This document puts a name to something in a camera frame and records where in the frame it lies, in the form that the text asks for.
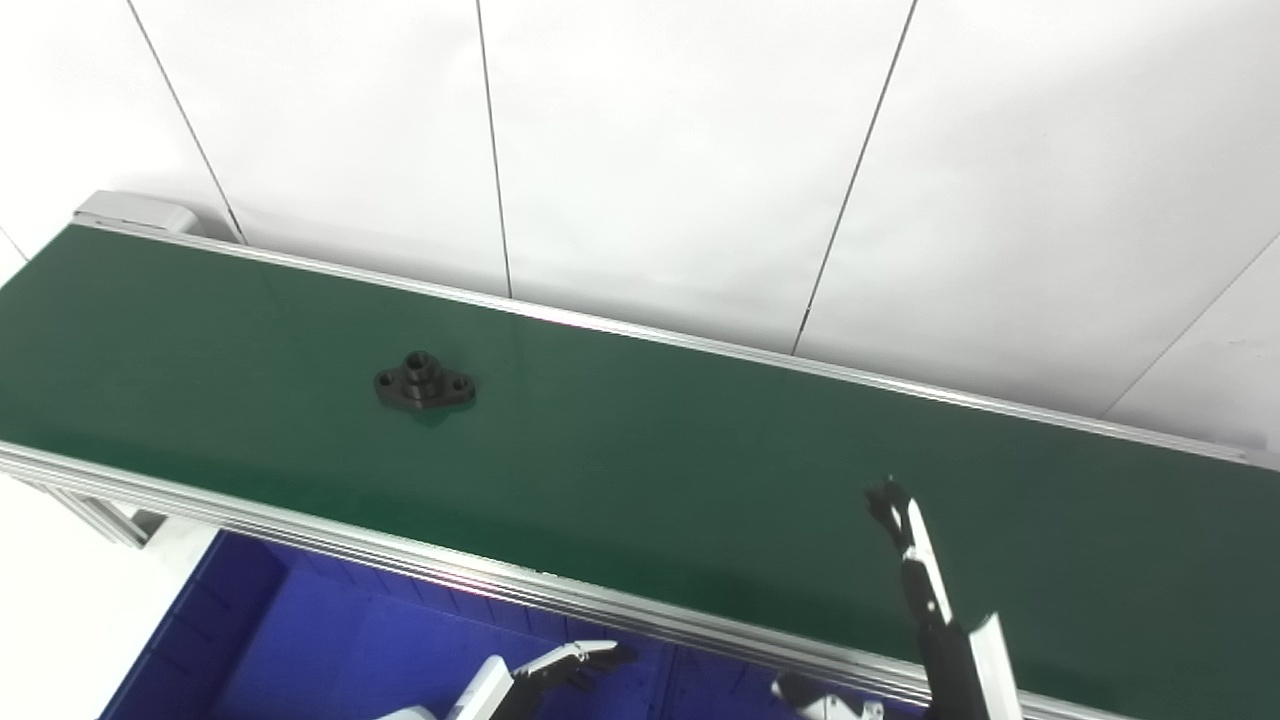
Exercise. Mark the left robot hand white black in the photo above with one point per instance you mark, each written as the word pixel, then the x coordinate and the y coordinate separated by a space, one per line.
pixel 475 695

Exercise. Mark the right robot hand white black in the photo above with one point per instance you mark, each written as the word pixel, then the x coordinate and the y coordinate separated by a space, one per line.
pixel 955 670

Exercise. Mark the black flange part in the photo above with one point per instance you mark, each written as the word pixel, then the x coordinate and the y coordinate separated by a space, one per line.
pixel 420 385

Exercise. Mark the blue plastic bin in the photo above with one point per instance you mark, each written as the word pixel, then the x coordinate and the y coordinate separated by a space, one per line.
pixel 330 640
pixel 720 690

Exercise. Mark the aluminium conveyor leg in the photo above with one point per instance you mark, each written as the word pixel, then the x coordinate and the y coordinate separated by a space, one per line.
pixel 100 518

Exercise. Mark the green conveyor belt aluminium frame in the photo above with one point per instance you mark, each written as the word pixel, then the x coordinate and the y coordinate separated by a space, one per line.
pixel 650 450

